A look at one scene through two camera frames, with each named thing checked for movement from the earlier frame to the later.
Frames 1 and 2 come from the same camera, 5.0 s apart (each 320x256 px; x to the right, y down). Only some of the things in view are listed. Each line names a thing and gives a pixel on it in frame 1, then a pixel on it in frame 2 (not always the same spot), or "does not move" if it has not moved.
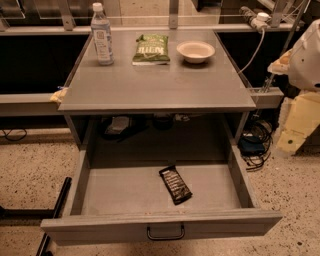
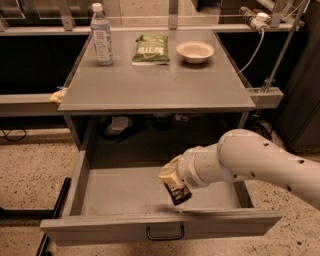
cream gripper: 306,61 to 187,170
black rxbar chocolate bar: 174,184 does not move
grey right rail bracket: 266,97 does not move
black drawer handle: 167,238 does not move
